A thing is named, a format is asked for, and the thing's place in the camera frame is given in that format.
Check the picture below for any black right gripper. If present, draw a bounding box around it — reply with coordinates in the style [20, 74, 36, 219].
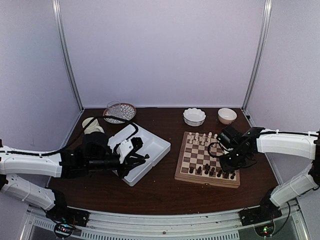
[219, 148, 250, 173]

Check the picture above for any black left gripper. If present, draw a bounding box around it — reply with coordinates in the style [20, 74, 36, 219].
[86, 150, 146, 179]

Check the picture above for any dark knight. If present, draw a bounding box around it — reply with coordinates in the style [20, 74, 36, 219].
[189, 167, 195, 174]
[223, 172, 229, 179]

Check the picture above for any dark rook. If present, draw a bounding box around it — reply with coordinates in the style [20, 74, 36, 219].
[230, 172, 236, 180]

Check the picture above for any dark pawn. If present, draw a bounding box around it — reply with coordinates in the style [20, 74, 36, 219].
[209, 168, 215, 176]

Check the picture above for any dark chess piece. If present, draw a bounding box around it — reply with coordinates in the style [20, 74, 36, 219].
[204, 164, 210, 175]

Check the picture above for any white plastic compartment tray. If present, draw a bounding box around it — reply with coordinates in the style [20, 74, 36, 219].
[108, 123, 171, 187]

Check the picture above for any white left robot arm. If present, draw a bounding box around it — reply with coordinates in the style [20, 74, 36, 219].
[0, 132, 150, 222]

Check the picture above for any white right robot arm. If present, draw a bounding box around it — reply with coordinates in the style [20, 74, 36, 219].
[217, 126, 320, 221]

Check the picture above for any wooden chessboard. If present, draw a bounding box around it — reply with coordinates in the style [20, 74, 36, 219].
[174, 131, 240, 189]

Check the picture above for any white queen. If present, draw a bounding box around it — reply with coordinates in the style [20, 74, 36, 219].
[207, 132, 213, 143]

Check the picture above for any cream round bowl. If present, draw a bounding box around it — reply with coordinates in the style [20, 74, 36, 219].
[217, 108, 238, 125]

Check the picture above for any cream ribbed mug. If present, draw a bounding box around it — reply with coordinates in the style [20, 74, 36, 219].
[82, 117, 105, 135]

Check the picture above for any patterned ceramic plate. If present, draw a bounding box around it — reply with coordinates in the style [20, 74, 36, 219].
[103, 103, 137, 121]

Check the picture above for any white scalloped bowl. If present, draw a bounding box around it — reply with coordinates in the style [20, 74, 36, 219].
[182, 108, 207, 127]

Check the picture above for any clear drinking glass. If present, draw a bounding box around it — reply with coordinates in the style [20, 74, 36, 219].
[107, 100, 122, 118]

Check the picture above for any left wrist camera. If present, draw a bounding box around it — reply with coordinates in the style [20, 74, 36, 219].
[113, 137, 143, 164]

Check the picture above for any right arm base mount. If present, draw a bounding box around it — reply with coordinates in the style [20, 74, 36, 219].
[238, 187, 282, 226]

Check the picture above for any aluminium front rail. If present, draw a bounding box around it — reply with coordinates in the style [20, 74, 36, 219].
[17, 201, 311, 240]

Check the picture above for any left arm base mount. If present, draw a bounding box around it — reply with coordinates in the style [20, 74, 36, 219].
[45, 190, 90, 227]

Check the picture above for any right aluminium frame post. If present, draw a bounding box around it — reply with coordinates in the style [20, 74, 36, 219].
[242, 0, 273, 112]

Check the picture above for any aluminium frame post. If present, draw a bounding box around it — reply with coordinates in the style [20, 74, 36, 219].
[52, 0, 84, 112]
[242, 0, 273, 112]

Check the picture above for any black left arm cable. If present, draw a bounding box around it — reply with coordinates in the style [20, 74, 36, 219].
[0, 115, 140, 158]

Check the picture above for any left aluminium frame post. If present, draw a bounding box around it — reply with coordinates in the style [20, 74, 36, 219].
[52, 0, 84, 112]

